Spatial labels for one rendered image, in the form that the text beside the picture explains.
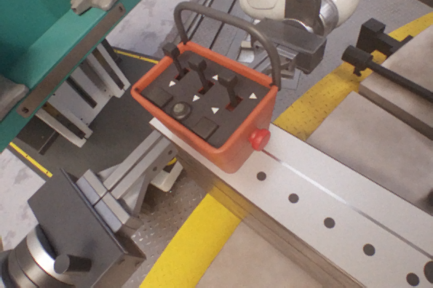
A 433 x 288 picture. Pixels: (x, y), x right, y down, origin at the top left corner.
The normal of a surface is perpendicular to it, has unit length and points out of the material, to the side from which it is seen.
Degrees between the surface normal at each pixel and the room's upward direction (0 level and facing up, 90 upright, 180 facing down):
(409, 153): 0
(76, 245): 0
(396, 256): 0
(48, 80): 90
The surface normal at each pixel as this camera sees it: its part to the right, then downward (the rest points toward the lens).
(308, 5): -0.67, 0.63
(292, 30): -0.14, -0.62
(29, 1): 0.85, 0.30
